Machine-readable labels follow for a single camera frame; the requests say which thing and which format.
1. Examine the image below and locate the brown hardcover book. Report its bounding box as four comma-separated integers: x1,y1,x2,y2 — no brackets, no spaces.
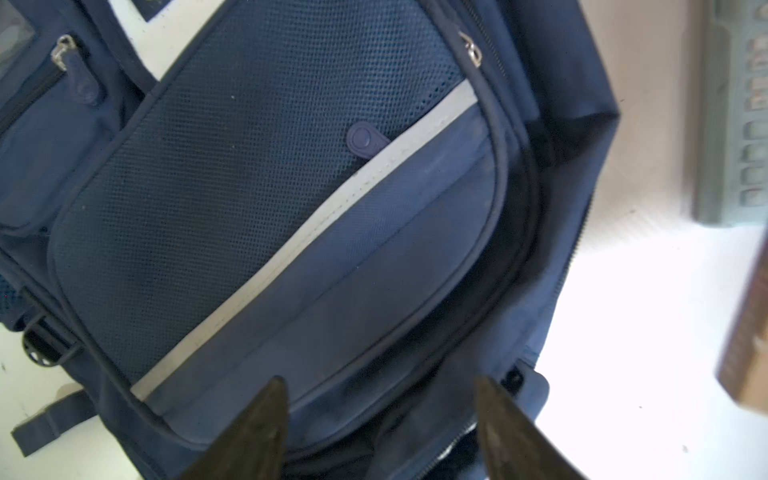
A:
716,234,767,416

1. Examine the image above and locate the navy blue student backpack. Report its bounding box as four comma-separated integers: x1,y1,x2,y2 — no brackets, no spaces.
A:
1,1,619,479

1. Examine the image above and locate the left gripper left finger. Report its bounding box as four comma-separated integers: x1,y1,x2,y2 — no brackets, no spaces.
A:
180,376,289,480

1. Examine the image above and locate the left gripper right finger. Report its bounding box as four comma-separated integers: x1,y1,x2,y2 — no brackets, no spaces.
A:
474,377,584,480

